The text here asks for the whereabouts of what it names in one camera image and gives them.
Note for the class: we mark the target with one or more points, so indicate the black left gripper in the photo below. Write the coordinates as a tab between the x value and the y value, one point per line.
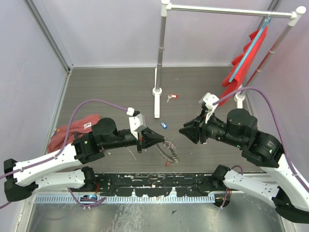
149	137

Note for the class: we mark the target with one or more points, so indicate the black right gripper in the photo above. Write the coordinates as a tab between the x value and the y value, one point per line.
191	129

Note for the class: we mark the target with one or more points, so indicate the metal disc with keyrings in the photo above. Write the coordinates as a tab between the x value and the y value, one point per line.
167	151

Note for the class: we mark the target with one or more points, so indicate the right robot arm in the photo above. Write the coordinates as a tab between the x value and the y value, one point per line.
287	196

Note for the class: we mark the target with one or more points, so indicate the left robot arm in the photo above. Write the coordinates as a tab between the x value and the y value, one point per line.
25	177

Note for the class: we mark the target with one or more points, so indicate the red cloth on hanger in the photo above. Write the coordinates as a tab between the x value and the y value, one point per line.
242	72

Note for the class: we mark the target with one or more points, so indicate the white clothes rack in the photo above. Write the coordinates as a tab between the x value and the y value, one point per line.
267	16

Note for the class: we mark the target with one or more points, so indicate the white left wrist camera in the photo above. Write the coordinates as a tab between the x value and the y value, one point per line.
136	122

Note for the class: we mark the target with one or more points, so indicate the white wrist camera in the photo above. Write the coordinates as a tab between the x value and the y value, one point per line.
136	122
207	103

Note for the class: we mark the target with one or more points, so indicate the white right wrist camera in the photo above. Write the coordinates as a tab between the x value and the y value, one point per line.
207	103

